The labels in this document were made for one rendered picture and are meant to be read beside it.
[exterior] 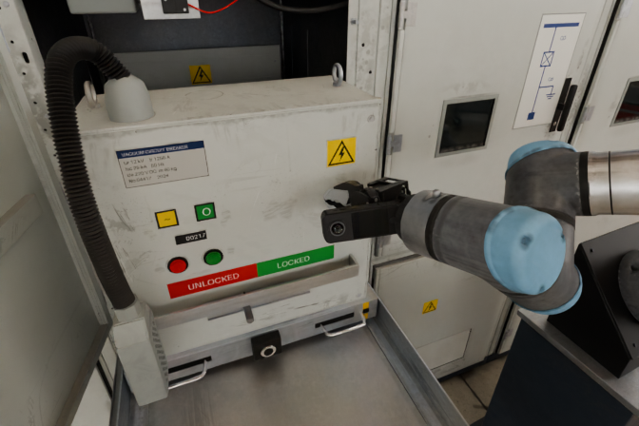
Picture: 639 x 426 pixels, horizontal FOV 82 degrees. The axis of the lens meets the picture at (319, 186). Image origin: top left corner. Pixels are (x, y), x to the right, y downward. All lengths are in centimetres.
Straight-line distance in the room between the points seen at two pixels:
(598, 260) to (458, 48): 61
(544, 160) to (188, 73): 114
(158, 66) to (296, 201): 87
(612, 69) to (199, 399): 142
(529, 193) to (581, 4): 77
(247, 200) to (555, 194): 46
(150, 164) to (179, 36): 101
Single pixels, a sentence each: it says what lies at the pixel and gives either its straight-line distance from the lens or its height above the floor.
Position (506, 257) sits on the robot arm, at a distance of 43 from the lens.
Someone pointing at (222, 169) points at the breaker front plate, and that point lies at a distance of 61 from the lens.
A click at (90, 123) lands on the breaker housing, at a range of 64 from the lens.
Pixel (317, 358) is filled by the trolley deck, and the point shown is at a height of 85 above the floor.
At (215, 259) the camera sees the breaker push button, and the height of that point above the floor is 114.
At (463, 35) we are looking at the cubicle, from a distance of 100.
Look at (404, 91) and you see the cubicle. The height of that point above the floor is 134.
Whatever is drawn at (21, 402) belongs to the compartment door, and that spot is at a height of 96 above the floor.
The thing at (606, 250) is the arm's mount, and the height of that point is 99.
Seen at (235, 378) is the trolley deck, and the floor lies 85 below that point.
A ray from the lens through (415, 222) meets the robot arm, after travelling 49.
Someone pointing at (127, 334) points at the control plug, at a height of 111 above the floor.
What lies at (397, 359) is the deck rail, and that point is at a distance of 90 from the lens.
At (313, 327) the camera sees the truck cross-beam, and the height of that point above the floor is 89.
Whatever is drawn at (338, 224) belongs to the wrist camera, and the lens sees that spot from 52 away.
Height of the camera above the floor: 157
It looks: 29 degrees down
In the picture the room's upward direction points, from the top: straight up
